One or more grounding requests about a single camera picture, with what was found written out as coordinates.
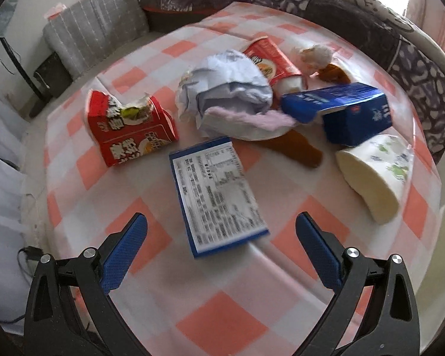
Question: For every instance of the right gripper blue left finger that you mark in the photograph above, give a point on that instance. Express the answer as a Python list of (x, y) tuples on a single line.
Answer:
[(119, 250)]

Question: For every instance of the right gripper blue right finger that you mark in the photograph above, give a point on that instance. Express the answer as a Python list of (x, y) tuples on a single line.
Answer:
[(323, 250)]

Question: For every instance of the white paper cup green print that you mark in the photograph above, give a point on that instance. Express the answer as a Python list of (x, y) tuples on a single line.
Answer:
[(378, 171)]

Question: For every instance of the blue white carton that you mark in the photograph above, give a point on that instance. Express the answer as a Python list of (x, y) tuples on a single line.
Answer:
[(218, 206)]

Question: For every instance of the red torn snack box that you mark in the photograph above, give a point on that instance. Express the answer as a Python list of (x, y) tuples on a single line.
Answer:
[(125, 132)]

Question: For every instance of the blue milk carton box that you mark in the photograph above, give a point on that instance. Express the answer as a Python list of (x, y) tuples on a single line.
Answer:
[(350, 114)]

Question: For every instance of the pink fuzzy strip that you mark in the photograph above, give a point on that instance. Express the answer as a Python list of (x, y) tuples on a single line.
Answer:
[(269, 120)]

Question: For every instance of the white paper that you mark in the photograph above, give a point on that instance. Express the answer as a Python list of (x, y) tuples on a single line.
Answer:
[(230, 80)]

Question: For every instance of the white plastic trash bin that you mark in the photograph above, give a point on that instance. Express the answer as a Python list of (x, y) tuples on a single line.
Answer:
[(431, 293)]

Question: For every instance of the brown banana peel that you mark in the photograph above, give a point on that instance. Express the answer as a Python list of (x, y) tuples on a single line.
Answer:
[(294, 146)]

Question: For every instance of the pink white checkered mat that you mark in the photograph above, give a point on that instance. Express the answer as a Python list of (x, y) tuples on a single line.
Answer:
[(221, 271)]

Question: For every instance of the brown peel near tissue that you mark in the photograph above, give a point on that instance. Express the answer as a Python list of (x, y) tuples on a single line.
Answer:
[(332, 73)]

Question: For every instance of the purple patterned bed quilt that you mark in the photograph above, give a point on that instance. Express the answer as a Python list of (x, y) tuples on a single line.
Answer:
[(395, 43)]

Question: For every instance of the black small box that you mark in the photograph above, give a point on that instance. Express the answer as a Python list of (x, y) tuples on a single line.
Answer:
[(52, 75)]

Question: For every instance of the crumpled tissue ball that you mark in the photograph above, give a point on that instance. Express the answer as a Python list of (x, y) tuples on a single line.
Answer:
[(314, 58)]

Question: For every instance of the grey checkered cushion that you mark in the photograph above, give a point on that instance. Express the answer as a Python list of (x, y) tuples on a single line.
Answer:
[(86, 33)]

